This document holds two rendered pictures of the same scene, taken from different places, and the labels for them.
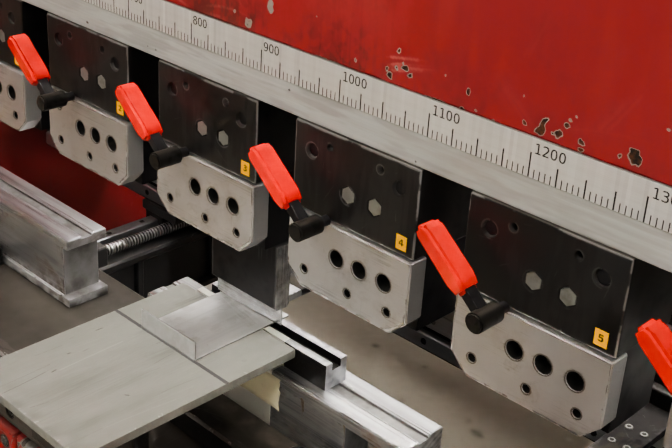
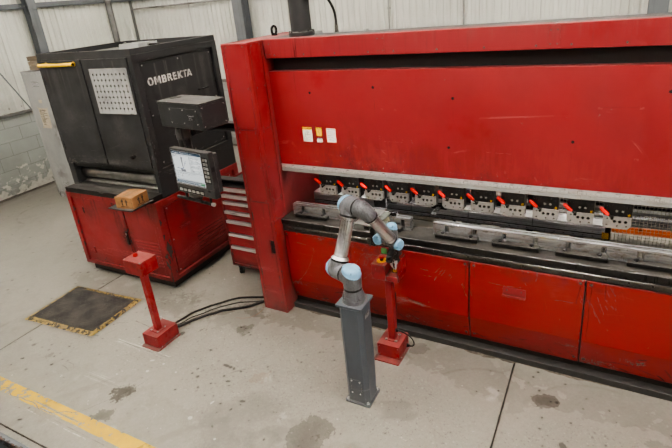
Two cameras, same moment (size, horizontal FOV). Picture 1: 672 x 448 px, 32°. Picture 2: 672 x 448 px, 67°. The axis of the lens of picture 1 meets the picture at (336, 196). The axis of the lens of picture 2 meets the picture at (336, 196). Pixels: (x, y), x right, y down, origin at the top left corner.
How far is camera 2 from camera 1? 2.74 m
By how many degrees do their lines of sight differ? 11
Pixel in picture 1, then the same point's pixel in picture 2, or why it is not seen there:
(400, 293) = (407, 198)
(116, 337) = not seen: hidden behind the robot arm
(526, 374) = (425, 202)
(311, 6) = (389, 167)
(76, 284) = not seen: hidden behind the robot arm
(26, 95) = (336, 189)
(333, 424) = (398, 219)
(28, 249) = (335, 214)
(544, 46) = (420, 166)
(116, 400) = not seen: hidden behind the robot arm
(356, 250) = (400, 194)
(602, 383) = (434, 199)
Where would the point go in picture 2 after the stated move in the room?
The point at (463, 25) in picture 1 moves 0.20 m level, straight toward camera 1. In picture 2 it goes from (410, 165) to (418, 174)
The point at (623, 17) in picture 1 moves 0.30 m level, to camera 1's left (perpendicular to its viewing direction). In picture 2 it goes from (428, 161) to (387, 169)
